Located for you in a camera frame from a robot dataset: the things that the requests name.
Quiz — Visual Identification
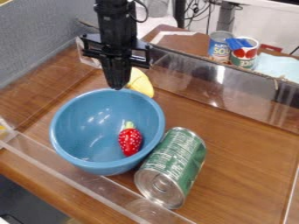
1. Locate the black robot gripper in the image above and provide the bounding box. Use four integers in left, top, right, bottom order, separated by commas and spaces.
79, 0, 151, 89

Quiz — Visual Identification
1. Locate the blue plastic bowl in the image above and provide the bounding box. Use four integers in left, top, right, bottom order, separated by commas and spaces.
49, 88, 165, 176

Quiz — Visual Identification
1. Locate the red toy strawberry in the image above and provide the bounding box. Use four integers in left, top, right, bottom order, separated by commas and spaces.
117, 121, 143, 157

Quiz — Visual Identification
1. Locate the blue soup can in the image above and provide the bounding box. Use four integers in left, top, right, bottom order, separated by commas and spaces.
208, 31, 234, 63

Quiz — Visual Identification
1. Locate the blue plastic piece on can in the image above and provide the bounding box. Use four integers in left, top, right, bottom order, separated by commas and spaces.
226, 38, 252, 51

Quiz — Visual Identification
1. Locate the red and white tomato can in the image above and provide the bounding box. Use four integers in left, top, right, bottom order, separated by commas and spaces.
230, 37, 259, 69

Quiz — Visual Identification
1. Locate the grey metal pole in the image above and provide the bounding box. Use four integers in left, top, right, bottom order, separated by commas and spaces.
216, 1, 235, 32

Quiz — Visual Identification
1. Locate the green labelled tin can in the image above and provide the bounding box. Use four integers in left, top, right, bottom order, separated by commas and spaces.
135, 127, 207, 209

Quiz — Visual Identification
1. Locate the clear acrylic back barrier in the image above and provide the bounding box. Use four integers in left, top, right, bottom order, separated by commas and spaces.
75, 17, 299, 135

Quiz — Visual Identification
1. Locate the clear acrylic barrier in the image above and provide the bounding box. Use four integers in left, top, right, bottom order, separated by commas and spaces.
0, 117, 195, 224
75, 17, 299, 135

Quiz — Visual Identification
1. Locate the clear acrylic front barrier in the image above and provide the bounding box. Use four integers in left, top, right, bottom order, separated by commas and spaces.
0, 117, 195, 224

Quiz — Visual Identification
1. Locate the light blue cloth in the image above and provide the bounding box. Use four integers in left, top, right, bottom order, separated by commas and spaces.
255, 52, 299, 84

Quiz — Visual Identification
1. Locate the clear acrylic triangle bracket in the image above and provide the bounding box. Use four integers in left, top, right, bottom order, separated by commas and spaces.
75, 38, 101, 69

